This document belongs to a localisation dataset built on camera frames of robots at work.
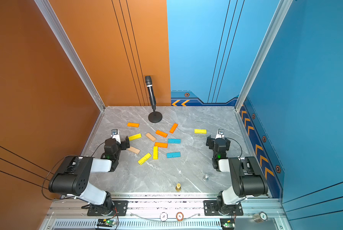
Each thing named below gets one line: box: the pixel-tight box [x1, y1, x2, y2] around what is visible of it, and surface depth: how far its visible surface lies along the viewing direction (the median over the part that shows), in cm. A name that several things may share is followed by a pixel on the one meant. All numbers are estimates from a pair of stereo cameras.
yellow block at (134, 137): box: [128, 133, 143, 142], surface depth 104 cm
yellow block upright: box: [152, 146, 159, 161], surface depth 96 cm
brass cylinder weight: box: [175, 183, 182, 193], surface depth 80 cm
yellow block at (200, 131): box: [194, 128, 207, 135], surface depth 107 cm
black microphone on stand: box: [145, 75, 163, 124], surface depth 98 cm
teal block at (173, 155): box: [166, 151, 181, 159], surface depth 94 cm
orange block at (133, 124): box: [127, 122, 140, 128], surface depth 111 cm
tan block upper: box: [145, 132, 157, 142], surface depth 103 cm
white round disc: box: [159, 211, 169, 222], surface depth 72 cm
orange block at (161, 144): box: [154, 141, 169, 149], surface depth 98 cm
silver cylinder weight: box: [202, 173, 209, 182], surface depth 82 cm
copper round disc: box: [175, 211, 184, 222], surface depth 73 cm
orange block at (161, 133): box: [155, 129, 169, 138], surface depth 105 cm
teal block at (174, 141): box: [167, 138, 182, 144], surface depth 101 cm
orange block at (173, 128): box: [169, 122, 179, 134], surface depth 108 cm
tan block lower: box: [127, 145, 141, 155], surface depth 96 cm
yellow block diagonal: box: [137, 152, 152, 166], surface depth 93 cm
